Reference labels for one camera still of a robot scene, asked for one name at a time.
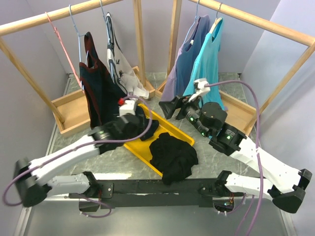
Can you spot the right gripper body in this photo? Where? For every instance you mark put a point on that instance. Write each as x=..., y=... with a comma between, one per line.
x=188, y=110

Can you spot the navy maroon-trimmed tank top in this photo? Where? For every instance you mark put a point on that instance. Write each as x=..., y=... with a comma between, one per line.
x=101, y=93

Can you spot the light blue wire hanger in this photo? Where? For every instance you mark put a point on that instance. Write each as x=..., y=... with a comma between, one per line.
x=79, y=36

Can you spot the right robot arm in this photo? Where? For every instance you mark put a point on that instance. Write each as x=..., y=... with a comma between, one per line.
x=280, y=183

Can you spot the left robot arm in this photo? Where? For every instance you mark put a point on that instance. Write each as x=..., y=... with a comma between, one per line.
x=38, y=179

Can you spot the white grey hanging tank top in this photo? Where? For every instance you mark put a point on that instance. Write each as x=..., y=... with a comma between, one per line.
x=121, y=72

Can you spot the wooden hanger of turquoise shirt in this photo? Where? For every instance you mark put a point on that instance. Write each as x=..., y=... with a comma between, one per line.
x=216, y=16

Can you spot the pink hanger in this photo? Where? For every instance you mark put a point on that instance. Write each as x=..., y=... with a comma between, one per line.
x=66, y=53

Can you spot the purple hanging shirt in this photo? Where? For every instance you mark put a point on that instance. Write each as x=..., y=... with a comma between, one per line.
x=179, y=77

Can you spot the turquoise hanging shirt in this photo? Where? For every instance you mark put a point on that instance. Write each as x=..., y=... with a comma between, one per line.
x=206, y=64

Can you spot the yellow plastic tray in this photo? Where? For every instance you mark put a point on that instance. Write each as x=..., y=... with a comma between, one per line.
x=141, y=149

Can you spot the black crumpled garment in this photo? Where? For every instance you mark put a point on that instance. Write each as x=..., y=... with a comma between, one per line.
x=173, y=157

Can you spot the right wooden clothes rack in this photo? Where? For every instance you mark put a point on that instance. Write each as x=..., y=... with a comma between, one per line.
x=290, y=111

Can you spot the wooden clothes rack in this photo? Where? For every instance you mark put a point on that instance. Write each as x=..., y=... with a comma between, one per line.
x=23, y=114
x=290, y=111

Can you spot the left wooden clothes rack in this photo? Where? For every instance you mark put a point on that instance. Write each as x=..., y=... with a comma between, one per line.
x=23, y=114

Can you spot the black base bar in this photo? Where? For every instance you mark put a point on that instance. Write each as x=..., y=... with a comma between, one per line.
x=153, y=193

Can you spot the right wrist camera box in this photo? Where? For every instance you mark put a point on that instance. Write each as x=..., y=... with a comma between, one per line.
x=201, y=87

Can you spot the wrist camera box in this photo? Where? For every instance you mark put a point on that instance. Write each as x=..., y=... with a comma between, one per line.
x=126, y=107
x=201, y=87

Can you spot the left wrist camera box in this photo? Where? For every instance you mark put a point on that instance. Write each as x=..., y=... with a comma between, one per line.
x=126, y=107

